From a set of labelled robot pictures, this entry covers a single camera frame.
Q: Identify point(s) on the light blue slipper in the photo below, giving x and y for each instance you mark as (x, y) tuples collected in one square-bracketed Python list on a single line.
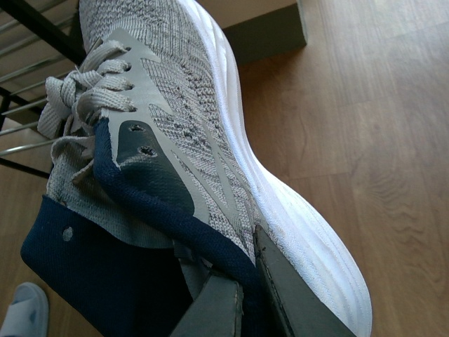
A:
[(27, 315)]

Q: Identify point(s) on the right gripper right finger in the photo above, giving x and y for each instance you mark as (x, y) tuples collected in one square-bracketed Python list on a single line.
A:
[(296, 310)]

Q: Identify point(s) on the black metal shoe rack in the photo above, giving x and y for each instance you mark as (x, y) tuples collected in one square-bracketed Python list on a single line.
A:
[(39, 39)]

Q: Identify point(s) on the grey sneaker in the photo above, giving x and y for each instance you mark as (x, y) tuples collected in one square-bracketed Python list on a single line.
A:
[(154, 182)]

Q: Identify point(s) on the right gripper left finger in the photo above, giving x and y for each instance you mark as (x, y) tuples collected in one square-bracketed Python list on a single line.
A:
[(216, 309)]

